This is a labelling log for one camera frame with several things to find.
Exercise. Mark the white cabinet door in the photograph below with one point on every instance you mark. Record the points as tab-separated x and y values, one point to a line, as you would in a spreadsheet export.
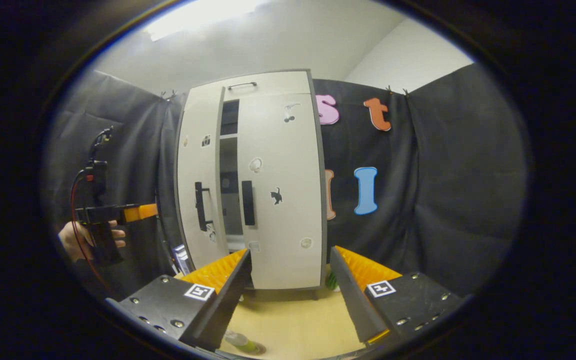
190	170
293	225

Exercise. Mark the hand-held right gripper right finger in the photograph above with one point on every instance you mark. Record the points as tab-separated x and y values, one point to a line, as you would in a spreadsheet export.
352	297

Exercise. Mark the toy watermelon slice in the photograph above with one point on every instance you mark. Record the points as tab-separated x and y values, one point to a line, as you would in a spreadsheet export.
332	281

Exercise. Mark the white cabinet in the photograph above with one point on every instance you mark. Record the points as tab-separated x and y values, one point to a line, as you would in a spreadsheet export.
230	150

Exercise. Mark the round brown coaster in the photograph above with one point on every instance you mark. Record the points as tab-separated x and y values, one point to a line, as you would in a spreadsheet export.
261	349

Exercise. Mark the small white object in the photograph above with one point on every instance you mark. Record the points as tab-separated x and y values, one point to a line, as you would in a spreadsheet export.
182	258

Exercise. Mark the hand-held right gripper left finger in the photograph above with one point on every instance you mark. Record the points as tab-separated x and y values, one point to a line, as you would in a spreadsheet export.
228	297

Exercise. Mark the green label drink bottle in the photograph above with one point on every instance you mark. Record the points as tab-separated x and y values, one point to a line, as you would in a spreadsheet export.
242	341

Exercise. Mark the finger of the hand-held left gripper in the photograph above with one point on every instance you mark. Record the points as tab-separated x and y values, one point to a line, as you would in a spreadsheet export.
142	212

